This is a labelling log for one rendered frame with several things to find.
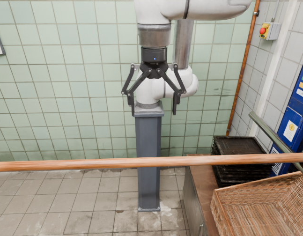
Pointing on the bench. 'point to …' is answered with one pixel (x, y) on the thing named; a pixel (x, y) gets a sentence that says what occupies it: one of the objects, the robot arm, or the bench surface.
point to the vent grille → (276, 163)
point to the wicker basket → (219, 205)
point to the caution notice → (290, 130)
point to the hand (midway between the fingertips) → (153, 110)
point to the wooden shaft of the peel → (150, 162)
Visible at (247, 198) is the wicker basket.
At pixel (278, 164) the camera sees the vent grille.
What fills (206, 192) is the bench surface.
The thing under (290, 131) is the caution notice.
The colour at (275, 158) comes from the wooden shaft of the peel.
